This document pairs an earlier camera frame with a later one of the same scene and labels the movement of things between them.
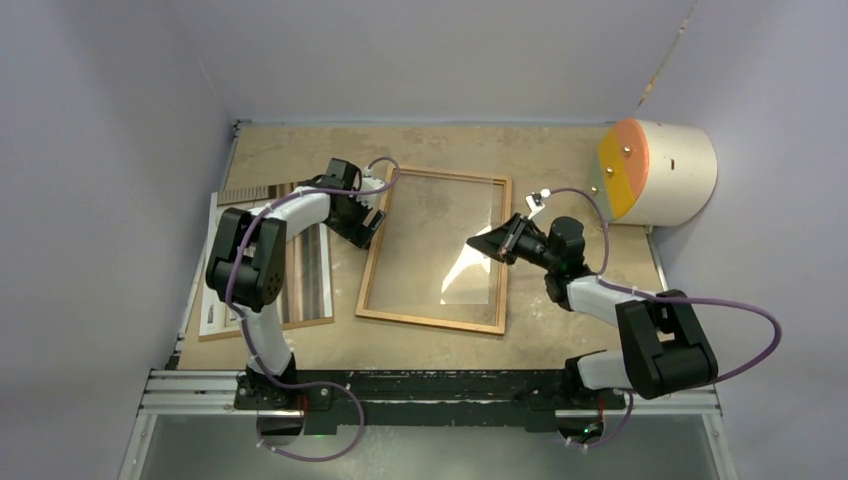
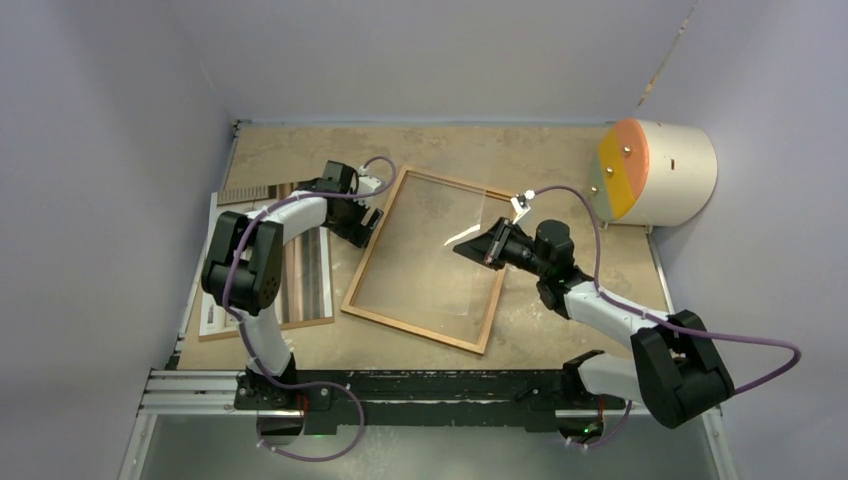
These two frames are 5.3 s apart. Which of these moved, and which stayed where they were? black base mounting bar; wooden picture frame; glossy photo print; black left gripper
Moved: wooden picture frame
Stayed: glossy photo print; black base mounting bar; black left gripper
